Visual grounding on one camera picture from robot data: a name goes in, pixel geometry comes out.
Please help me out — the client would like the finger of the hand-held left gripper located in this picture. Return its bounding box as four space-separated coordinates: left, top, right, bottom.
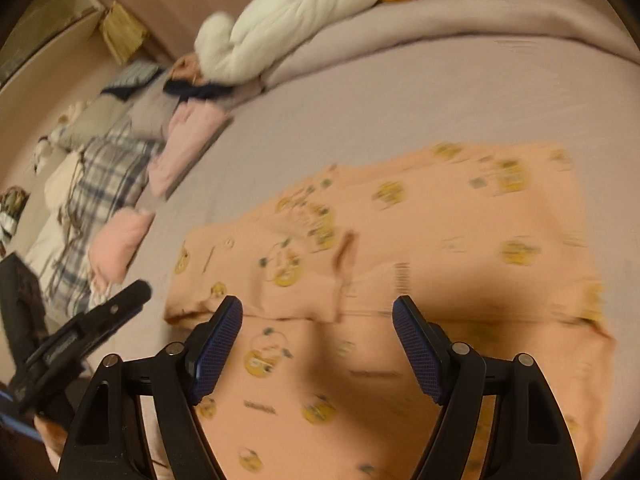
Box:
30 280 153 370

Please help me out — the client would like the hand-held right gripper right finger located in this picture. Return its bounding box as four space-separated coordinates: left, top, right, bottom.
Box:
392 295 583 480

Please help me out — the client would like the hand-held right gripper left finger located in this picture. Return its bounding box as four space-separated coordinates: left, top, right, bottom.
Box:
57 295 244 480

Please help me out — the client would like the orange printed baby garment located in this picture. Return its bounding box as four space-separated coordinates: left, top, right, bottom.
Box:
161 143 617 480

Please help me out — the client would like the pink rolled cloth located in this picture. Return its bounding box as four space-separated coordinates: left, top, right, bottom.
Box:
89 207 156 293

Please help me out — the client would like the white folded cloth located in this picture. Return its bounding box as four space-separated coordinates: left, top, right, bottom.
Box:
25 160 83 306

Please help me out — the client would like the plaid grey blanket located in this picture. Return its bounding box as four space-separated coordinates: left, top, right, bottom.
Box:
42 125 161 318

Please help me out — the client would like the pink folded cloth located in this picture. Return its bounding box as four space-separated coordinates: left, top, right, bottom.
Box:
148 102 235 198

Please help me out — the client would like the grey folded cloth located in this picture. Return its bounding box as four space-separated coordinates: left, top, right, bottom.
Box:
127 85 183 142

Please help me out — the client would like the striped blue cloth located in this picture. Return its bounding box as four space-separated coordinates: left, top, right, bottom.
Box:
101 62 168 96

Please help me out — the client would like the dark navy cloth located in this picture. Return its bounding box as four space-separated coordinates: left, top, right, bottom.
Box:
164 76 236 101

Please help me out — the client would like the lilac bed sheet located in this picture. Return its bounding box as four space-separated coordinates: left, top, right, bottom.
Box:
134 35 640 480

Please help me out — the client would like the lilac duvet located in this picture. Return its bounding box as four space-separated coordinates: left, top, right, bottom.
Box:
262 0 626 88

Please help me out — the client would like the white goose plush toy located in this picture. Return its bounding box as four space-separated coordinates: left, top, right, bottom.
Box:
194 0 478 83

